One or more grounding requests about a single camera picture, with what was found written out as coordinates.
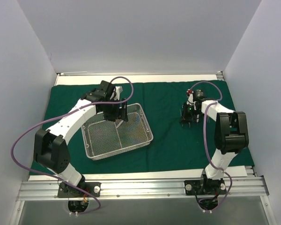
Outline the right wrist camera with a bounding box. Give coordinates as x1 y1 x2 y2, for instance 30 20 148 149
193 89 205 101

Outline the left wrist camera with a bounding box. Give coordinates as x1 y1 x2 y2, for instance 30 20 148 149
115 86 123 98

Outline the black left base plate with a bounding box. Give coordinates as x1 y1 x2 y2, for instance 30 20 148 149
57 181 101 198

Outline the aluminium front rail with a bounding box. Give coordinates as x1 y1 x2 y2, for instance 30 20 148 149
17 177 269 201

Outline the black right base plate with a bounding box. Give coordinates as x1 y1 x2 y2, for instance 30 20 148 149
184 179 227 195

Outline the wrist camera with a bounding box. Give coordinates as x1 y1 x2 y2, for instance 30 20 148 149
115 86 123 98
193 89 205 101

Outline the metal mesh instrument tray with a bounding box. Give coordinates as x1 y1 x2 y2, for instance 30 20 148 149
81 103 154 160

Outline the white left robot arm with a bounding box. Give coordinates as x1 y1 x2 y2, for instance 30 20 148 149
33 81 128 196

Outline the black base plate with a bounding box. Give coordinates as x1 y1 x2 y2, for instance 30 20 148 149
184 179 227 195
57 181 101 198

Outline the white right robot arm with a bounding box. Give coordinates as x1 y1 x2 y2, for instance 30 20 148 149
180 100 249 194

